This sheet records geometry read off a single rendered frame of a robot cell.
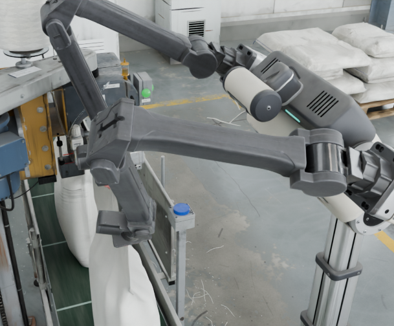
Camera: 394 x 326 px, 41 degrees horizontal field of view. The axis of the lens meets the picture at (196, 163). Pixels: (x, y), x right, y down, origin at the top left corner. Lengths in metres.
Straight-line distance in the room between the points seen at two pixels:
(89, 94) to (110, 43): 3.25
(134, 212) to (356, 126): 0.50
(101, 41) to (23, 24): 3.20
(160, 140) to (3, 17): 0.72
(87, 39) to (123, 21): 3.28
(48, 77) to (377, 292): 2.09
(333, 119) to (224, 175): 2.68
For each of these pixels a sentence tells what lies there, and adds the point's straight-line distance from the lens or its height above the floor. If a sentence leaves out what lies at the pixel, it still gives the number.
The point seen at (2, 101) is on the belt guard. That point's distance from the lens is 1.51.
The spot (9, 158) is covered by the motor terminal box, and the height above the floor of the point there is 1.26.
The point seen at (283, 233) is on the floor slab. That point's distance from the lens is 3.27.
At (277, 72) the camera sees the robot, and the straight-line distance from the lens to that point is 1.17.
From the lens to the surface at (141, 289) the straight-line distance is 1.66.
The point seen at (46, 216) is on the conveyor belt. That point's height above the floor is 0.38.
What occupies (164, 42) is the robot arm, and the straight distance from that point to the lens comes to 1.37.
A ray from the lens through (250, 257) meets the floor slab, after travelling 3.06.
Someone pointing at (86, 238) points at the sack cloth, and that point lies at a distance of 2.37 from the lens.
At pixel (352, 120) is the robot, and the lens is 1.12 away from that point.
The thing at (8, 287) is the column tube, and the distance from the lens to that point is 2.20.
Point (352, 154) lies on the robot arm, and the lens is 0.97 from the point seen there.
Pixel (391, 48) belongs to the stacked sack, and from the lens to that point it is 4.82.
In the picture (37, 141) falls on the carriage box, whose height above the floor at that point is 1.16.
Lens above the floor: 2.00
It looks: 31 degrees down
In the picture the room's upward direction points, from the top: 2 degrees clockwise
